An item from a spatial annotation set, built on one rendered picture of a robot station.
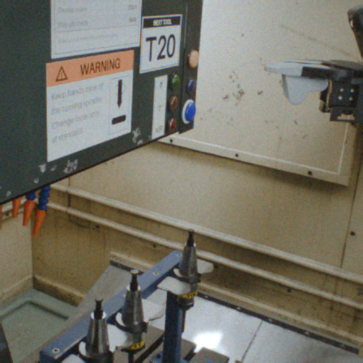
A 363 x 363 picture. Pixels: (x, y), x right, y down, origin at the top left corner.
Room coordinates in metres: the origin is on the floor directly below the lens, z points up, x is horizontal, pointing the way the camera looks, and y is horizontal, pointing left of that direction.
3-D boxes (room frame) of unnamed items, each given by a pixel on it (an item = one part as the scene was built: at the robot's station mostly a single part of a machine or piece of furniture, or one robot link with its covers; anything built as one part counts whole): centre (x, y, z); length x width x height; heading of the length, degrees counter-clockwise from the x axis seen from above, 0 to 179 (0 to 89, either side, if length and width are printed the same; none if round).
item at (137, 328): (0.91, 0.08, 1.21); 0.06 x 0.06 x 0.03
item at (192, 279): (1.11, -0.02, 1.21); 0.06 x 0.06 x 0.03
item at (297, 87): (0.82, -0.15, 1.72); 0.09 x 0.03 x 0.06; 92
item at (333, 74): (0.82, -0.20, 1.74); 0.09 x 0.05 x 0.02; 92
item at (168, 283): (1.06, 0.01, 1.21); 0.07 x 0.05 x 0.01; 62
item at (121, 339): (0.87, 0.11, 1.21); 0.07 x 0.05 x 0.01; 62
